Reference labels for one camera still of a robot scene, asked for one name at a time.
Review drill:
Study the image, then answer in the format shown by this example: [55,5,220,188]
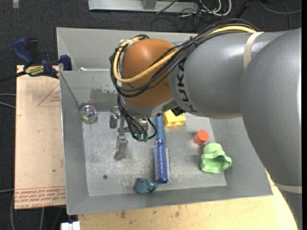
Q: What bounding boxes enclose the grey metal bin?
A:
[56,27,274,216]

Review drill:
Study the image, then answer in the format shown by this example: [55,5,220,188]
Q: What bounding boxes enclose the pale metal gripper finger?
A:
[114,134,129,161]
[109,106,121,129]

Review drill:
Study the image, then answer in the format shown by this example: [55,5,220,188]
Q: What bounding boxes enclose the yellow toy block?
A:
[163,109,187,127]

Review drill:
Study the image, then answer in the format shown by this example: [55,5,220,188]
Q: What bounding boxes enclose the light green rubber toy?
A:
[200,142,233,174]

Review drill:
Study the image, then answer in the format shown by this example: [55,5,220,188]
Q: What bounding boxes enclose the blue round hairbrush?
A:
[153,113,171,184]

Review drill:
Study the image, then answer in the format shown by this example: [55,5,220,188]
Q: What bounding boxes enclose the brown cardboard board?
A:
[14,65,67,210]

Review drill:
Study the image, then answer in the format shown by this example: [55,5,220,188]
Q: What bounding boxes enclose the blue-grey toy animal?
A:
[133,177,159,195]

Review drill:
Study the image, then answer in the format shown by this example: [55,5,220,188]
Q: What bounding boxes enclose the orange hexagonal block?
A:
[193,129,210,146]

